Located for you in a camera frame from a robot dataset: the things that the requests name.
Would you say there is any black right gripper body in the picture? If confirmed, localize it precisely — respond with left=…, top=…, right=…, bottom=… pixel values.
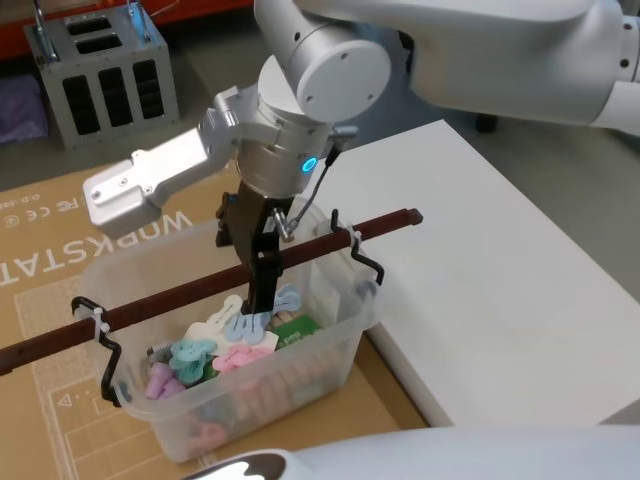
left=215, top=180, right=297, bottom=275

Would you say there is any pink plastic clothes peg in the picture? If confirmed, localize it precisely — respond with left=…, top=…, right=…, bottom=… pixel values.
left=212, top=345, right=274, bottom=375
left=185, top=422, right=227, bottom=452

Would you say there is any printed brown cardboard sheet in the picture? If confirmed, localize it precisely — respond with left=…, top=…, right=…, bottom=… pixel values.
left=0, top=158, right=432, bottom=480

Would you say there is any green printed card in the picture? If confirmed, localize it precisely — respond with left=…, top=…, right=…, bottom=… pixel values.
left=269, top=318, right=322, bottom=352

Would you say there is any grey slotted metal box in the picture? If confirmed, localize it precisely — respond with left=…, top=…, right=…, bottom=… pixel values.
left=22, top=8, right=181, bottom=151

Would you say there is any purple plastic bag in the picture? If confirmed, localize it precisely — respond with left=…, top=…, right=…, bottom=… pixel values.
left=0, top=74, right=49, bottom=147

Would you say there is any white glossy robot shell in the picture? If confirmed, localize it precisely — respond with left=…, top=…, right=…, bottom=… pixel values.
left=182, top=423, right=640, bottom=480

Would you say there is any black wire hook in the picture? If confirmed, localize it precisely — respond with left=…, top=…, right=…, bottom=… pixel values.
left=328, top=208, right=389, bottom=302
left=71, top=296, right=126, bottom=409

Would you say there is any teal plastic clothes peg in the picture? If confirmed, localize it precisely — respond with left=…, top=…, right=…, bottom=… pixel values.
left=167, top=338, right=217, bottom=385

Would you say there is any light blue plastic clothes peg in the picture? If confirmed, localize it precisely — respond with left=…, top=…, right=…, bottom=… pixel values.
left=225, top=310, right=272, bottom=347
left=272, top=283, right=302, bottom=314

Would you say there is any white plastic clothes peg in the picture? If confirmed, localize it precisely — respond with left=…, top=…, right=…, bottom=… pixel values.
left=205, top=294, right=247, bottom=332

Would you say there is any orange metal beam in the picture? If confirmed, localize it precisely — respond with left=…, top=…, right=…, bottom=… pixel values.
left=0, top=0, right=262, bottom=64

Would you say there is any purple plastic clothes peg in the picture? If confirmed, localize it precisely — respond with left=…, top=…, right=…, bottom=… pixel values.
left=144, top=362, right=187, bottom=401

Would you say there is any thin dark gripper cable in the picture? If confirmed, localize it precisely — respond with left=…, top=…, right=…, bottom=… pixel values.
left=272, top=124, right=360, bottom=244

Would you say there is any clear plastic storage bin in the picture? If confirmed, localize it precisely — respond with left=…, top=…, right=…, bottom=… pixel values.
left=74, top=202, right=387, bottom=464

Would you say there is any long brown rod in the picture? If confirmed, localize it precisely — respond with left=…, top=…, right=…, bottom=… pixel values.
left=0, top=208, right=424, bottom=376

